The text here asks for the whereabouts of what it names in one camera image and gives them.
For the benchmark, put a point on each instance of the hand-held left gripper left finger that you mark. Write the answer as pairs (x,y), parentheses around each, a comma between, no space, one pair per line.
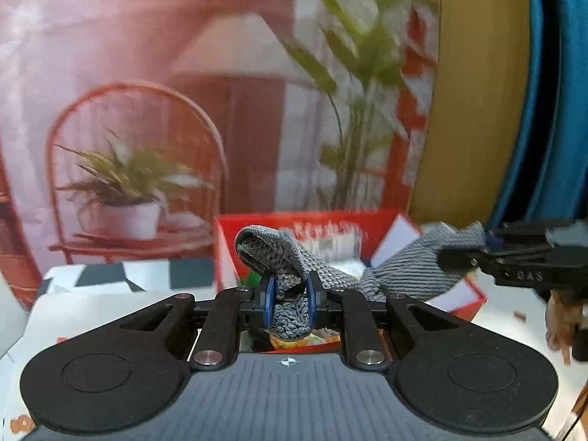
(269,303)

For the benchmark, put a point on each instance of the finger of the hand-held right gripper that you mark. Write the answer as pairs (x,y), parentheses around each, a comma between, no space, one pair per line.
(519,238)
(464,259)

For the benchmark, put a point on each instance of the wooden board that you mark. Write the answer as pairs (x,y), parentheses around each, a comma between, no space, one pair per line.
(477,92)

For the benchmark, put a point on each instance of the person's right hand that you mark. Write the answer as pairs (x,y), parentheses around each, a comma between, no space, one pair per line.
(560,326)

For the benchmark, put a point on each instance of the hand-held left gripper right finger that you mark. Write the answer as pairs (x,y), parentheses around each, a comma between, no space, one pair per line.
(311,303)

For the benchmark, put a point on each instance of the wall poster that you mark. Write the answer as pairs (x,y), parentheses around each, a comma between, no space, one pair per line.
(183,101)

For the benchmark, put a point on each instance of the printed tablecloth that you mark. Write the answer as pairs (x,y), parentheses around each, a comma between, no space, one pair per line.
(138,275)

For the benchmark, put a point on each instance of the blue curtain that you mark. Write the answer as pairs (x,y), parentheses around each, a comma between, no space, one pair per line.
(551,101)

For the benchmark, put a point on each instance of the red cardboard box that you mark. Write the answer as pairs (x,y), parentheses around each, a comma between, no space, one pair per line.
(381,229)

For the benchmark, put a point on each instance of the yellow orange packet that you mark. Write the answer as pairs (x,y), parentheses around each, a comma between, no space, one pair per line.
(317,339)

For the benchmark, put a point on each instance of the white packet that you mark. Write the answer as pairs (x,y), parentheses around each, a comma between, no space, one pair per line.
(351,268)

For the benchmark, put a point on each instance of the grey knitted cloth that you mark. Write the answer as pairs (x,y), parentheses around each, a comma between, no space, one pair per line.
(404,271)

